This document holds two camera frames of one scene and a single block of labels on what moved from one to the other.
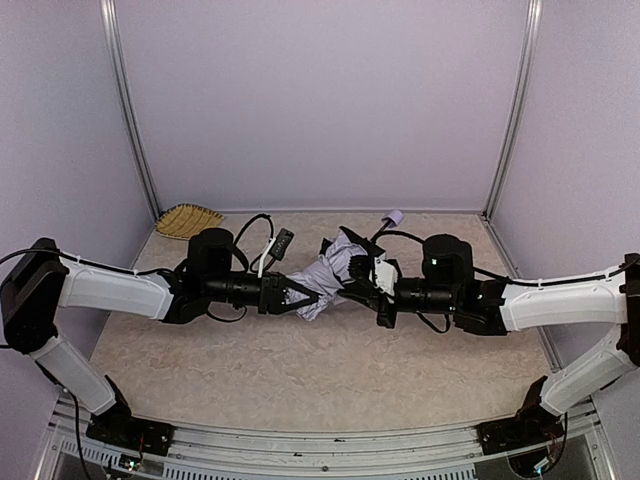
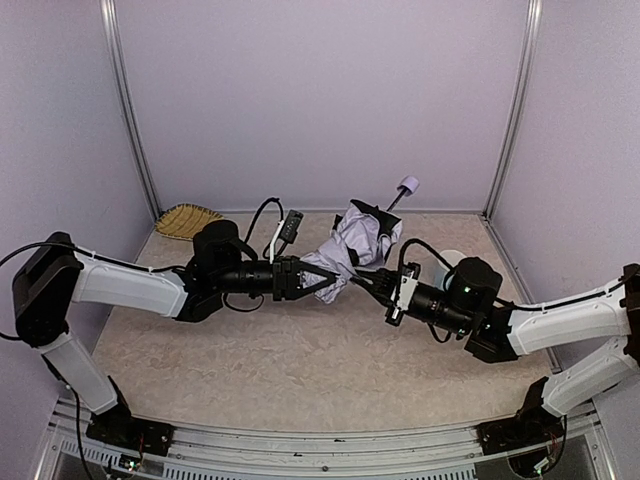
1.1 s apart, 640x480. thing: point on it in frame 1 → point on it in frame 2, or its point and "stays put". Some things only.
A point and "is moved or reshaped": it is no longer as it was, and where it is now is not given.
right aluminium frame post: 516,107 stays put
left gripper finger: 313,296 → 330,278
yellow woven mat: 186,220 stays put
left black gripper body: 272,293 → 286,278
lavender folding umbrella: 327,272 is moved or reshaped
